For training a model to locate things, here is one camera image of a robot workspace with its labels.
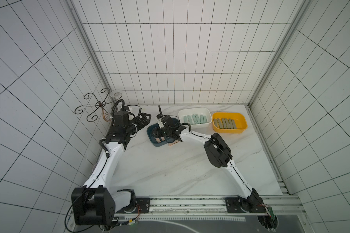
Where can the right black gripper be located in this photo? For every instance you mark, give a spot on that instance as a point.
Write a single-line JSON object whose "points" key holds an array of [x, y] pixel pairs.
{"points": [[163, 131]]}

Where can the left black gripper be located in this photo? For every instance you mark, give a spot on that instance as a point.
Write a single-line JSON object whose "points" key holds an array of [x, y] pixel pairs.
{"points": [[141, 124]]}

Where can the dark teal storage box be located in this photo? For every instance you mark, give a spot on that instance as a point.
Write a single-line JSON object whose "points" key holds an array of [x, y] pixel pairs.
{"points": [[153, 128]]}

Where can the mint knife pair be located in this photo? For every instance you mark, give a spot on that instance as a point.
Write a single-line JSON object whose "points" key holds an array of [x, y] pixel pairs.
{"points": [[189, 119]]}

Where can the mint knife vertical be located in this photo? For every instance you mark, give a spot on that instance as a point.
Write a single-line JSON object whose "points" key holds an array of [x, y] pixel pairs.
{"points": [[194, 119]]}

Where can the white storage box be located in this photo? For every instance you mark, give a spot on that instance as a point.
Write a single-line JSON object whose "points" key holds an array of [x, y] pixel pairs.
{"points": [[196, 111]]}

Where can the yellow storage box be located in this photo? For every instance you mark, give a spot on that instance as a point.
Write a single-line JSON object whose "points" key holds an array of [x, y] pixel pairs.
{"points": [[239, 118]]}

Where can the olive knife pair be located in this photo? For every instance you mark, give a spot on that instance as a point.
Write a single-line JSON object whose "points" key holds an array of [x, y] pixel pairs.
{"points": [[230, 123]]}

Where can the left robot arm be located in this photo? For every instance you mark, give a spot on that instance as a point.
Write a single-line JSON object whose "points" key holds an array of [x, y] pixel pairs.
{"points": [[93, 204]]}

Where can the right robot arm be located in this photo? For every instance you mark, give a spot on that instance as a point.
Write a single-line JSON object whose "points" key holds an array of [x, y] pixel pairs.
{"points": [[219, 155]]}

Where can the clear wine glass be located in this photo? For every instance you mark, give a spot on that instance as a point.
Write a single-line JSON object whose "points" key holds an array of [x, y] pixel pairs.
{"points": [[116, 95]]}

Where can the metal scroll glass rack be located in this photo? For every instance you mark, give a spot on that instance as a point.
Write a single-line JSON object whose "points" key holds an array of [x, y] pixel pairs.
{"points": [[100, 104]]}

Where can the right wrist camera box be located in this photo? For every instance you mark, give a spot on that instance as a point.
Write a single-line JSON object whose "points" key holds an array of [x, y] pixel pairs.
{"points": [[167, 120]]}

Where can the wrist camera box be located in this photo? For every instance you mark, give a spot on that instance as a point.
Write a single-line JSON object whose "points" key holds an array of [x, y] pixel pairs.
{"points": [[128, 108], [167, 120]]}

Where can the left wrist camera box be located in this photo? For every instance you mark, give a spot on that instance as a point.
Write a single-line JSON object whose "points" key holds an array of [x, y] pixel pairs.
{"points": [[128, 108]]}

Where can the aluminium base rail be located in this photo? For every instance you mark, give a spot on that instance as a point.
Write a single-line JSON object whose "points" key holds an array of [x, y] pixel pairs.
{"points": [[217, 206]]}

